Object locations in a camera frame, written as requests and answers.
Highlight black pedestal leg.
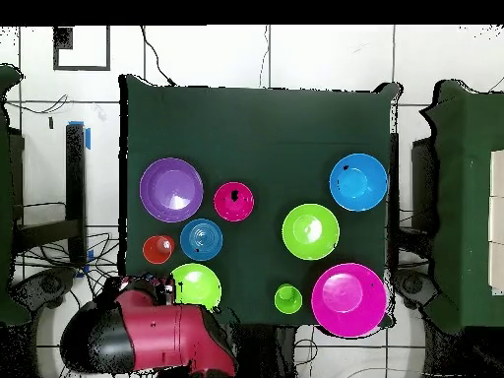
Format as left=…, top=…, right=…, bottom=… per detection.
left=393, top=267, right=438, bottom=304
left=11, top=267, right=77, bottom=312

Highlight black square floor frame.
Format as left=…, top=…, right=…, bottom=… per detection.
left=52, top=26, right=111, bottom=72

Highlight wide purple plastic bowl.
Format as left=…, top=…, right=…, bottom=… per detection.
left=139, top=157, right=205, bottom=224

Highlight green plastic cup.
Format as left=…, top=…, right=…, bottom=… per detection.
left=274, top=283, right=303, bottom=315

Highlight neighbouring green covered table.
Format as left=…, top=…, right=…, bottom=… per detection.
left=0, top=64, right=31, bottom=328
left=418, top=78, right=504, bottom=336

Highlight tangle of black cables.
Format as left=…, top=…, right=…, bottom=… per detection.
left=15, top=231, right=121, bottom=292

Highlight dark green tablecloth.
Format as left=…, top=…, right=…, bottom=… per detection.
left=119, top=74, right=403, bottom=328

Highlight orange plastic cup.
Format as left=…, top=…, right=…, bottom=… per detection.
left=142, top=234, right=176, bottom=266

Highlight black camera cable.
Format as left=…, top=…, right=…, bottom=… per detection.
left=140, top=26, right=177, bottom=87

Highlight small crimson plastic bowl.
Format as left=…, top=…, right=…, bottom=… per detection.
left=213, top=181, right=256, bottom=222

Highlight large pink plastic bowl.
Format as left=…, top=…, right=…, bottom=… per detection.
left=310, top=262, right=389, bottom=339

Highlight white box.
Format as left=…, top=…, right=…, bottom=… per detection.
left=487, top=149, right=504, bottom=296

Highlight green plastic bowl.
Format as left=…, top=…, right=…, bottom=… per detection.
left=170, top=262, right=222, bottom=312
left=281, top=203, right=341, bottom=262

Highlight black metal stand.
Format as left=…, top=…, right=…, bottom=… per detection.
left=11, top=121, right=89, bottom=269

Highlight blue straight-sided bowl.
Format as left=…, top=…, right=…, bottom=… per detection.
left=179, top=218, right=224, bottom=262

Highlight large light blue bowl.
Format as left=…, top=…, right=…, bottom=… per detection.
left=329, top=153, right=390, bottom=213

